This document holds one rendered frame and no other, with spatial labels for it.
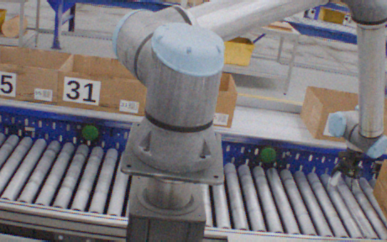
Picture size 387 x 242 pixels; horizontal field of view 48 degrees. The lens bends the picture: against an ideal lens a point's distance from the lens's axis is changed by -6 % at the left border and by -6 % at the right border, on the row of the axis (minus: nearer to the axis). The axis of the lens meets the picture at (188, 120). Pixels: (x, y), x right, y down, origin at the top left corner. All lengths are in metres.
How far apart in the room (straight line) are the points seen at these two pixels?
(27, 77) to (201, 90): 1.26
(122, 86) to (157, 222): 1.03
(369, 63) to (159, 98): 0.71
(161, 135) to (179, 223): 0.21
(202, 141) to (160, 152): 0.09
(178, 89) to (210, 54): 0.09
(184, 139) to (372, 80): 0.70
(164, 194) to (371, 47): 0.73
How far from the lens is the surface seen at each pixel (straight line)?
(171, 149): 0.94
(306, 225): 1.74
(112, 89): 1.98
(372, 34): 1.34
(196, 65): 0.88
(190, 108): 0.91
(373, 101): 1.48
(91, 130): 1.98
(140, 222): 1.04
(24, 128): 2.11
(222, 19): 1.12
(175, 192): 1.04
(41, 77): 2.03
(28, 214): 1.62
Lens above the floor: 1.66
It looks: 22 degrees down
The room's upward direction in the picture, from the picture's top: 9 degrees clockwise
